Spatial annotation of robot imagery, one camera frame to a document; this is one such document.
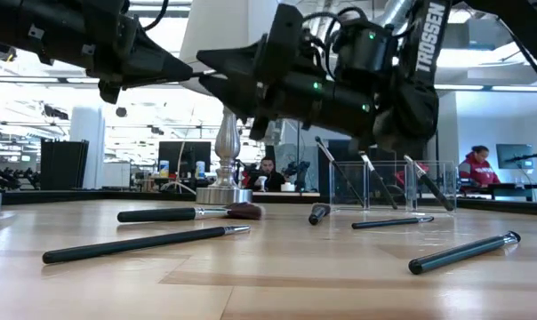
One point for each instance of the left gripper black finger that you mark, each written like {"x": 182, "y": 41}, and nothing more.
{"x": 157, "y": 58}
{"x": 162, "y": 80}

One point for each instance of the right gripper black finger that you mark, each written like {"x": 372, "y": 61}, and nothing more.
{"x": 237, "y": 58}
{"x": 237, "y": 95}

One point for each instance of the black makeup brush silver ferrule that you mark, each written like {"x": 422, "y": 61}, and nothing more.
{"x": 430, "y": 184}
{"x": 206, "y": 74}
{"x": 379, "y": 182}
{"x": 339, "y": 171}

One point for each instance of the black brush round fluffy head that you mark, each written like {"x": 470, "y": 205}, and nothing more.
{"x": 317, "y": 215}

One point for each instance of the black powder brush brown bristles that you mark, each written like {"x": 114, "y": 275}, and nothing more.
{"x": 162, "y": 214}

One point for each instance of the small thin black makeup brush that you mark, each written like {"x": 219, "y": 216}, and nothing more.
{"x": 384, "y": 223}

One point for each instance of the long thin black makeup brush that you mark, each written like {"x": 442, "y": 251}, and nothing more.
{"x": 130, "y": 244}

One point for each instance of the black brush small dark tip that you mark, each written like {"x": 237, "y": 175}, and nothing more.
{"x": 459, "y": 252}

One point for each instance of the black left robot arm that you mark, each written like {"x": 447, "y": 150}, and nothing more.
{"x": 37, "y": 22}

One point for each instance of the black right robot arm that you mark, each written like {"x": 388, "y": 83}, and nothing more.
{"x": 428, "y": 44}

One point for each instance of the silver table lamp white shade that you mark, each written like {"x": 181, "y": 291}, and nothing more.
{"x": 226, "y": 146}

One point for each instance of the black background stand device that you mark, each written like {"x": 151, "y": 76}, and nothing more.
{"x": 299, "y": 173}

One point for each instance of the black computer monitor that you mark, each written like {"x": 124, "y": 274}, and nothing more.
{"x": 184, "y": 155}

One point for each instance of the white canister blue label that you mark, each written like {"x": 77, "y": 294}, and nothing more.
{"x": 164, "y": 169}
{"x": 200, "y": 169}

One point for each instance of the person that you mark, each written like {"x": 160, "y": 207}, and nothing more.
{"x": 267, "y": 175}
{"x": 477, "y": 171}

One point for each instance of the black panel stack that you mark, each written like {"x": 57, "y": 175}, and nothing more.
{"x": 64, "y": 164}

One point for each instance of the clear acrylic organizer box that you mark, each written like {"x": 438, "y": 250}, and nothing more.
{"x": 446, "y": 186}

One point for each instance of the black background equipment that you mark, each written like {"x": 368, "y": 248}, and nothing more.
{"x": 6, "y": 178}

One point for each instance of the black background desk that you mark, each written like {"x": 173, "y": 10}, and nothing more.
{"x": 517, "y": 186}

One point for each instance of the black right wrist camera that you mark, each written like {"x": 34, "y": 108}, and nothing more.
{"x": 362, "y": 53}

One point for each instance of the black table edge frame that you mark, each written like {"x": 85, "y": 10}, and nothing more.
{"x": 73, "y": 196}

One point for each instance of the grey wall monitor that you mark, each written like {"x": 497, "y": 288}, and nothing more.
{"x": 513, "y": 155}

